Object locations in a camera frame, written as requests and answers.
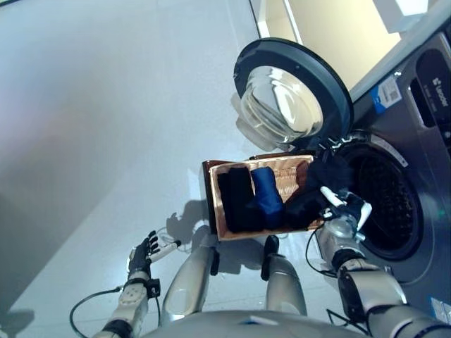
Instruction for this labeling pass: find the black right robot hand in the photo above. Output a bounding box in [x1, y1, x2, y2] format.
[319, 185, 373, 233]

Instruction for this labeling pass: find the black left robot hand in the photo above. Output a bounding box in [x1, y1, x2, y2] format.
[127, 230, 183, 281]

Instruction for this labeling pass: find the dark grey garment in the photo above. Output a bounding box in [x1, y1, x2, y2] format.
[285, 154, 355, 230]

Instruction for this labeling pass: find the blue garment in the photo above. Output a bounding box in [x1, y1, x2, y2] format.
[246, 168, 285, 229]

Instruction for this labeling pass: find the black garment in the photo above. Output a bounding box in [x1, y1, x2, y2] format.
[216, 168, 264, 233]

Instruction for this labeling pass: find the grey front-load washing machine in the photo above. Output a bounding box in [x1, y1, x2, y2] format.
[313, 31, 451, 318]

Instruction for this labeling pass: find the silver left robot leg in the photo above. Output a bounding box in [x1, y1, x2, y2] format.
[160, 242, 220, 327]

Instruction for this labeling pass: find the silver robot leg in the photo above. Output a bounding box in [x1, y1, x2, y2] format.
[260, 235, 307, 316]
[160, 242, 220, 327]

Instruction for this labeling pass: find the rectangular wicker laundry basket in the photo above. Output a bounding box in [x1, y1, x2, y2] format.
[209, 154, 325, 242]

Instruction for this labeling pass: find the silver right robot leg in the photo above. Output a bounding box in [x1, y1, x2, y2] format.
[260, 235, 307, 316]

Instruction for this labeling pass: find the silver robot torso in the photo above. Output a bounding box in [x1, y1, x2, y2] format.
[139, 309, 374, 338]

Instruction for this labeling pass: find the blue QR code sticker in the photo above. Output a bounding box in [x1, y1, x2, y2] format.
[371, 76, 403, 113]

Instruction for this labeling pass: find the round glass washer door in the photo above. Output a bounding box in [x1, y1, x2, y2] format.
[232, 37, 354, 152]

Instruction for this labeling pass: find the energy label sticker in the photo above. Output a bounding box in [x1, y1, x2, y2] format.
[428, 296, 451, 327]

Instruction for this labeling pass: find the white vertical cabinet panel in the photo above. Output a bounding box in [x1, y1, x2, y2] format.
[347, 3, 451, 103]

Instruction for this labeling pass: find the white counter cabinet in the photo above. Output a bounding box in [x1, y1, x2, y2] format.
[249, 0, 451, 96]

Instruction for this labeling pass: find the white floor cable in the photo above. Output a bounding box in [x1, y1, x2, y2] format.
[154, 225, 198, 253]

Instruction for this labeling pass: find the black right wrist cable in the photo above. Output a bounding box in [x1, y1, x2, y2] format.
[304, 225, 341, 279]

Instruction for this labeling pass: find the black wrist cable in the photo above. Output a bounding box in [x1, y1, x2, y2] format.
[69, 287, 162, 332]
[304, 225, 341, 279]

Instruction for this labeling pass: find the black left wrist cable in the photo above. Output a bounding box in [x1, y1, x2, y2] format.
[69, 287, 162, 332]

